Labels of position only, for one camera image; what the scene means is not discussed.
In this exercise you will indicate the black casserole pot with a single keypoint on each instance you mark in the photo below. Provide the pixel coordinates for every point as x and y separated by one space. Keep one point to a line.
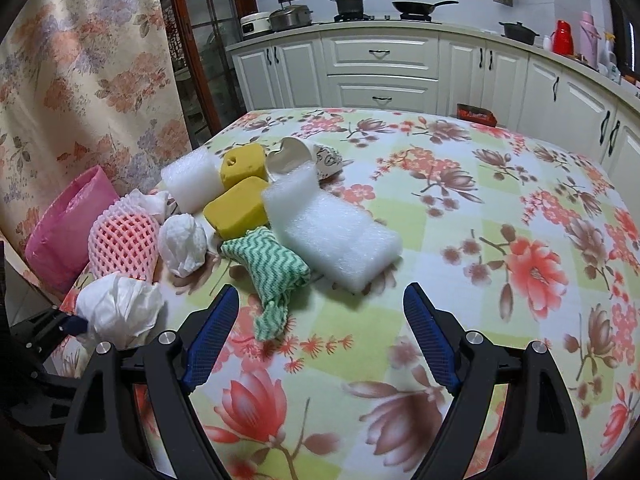
517 32

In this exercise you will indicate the silver pressure cooker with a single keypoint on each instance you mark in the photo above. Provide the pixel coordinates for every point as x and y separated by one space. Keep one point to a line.
290 17

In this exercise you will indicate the white foam block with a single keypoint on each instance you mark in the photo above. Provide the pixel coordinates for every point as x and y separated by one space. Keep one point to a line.
192 185

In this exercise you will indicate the green striped cloth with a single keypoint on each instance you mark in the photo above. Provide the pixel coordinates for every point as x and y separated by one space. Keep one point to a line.
265 265

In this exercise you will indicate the dark red waste bin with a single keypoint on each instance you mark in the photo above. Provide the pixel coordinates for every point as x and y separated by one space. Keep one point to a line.
477 116

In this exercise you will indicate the floral tablecloth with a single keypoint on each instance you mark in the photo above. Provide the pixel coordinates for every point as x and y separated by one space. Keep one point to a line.
425 210

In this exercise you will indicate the yellow sponge with hole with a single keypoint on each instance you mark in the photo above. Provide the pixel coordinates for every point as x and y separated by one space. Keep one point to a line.
245 165

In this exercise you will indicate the pink foam fruit net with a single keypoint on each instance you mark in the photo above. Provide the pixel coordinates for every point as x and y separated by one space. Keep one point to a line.
122 240

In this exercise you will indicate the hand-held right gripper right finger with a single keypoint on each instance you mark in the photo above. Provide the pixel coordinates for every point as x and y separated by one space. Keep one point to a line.
427 325

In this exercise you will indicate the black stockpot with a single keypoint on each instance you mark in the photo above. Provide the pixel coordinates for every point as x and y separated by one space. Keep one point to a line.
350 5

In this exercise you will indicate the small white jar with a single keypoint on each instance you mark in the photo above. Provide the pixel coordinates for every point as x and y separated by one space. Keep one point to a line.
548 43

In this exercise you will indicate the gas stove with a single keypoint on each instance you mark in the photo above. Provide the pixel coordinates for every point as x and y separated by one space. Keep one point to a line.
385 18

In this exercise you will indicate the plain yellow sponge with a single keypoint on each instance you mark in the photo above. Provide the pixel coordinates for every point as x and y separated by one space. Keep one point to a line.
235 207

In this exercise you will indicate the pink plastic trash bag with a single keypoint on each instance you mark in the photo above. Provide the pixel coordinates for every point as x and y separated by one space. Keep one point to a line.
60 230

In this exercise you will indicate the floral curtain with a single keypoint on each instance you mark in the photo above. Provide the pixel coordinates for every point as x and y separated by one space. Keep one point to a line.
75 60

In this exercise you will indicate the crushed white paper cup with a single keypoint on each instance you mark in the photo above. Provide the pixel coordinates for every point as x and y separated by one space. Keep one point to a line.
327 162

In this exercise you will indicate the large white foam sheet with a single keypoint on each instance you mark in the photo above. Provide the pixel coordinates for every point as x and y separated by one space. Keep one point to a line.
330 230

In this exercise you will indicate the black wok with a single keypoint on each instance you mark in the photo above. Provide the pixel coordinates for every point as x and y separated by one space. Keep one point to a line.
412 7

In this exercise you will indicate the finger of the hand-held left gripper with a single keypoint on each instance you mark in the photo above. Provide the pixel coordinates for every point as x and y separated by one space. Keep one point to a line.
55 325
55 390

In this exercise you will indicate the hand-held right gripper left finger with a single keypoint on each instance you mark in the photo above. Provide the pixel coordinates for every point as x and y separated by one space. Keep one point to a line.
215 330

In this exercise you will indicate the red thermos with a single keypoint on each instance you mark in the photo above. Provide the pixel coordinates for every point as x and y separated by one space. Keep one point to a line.
563 37

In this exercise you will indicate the pink thermos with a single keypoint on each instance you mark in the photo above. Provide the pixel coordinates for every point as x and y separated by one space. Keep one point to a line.
588 35

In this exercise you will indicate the wooden glass display cabinet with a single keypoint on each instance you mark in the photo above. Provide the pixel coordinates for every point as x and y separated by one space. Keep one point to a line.
210 35

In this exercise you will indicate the white kitchen cabinets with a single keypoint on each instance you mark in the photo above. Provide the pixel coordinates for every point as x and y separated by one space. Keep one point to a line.
380 75

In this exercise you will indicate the white rice cooker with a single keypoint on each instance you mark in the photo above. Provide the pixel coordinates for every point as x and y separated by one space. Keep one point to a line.
255 25

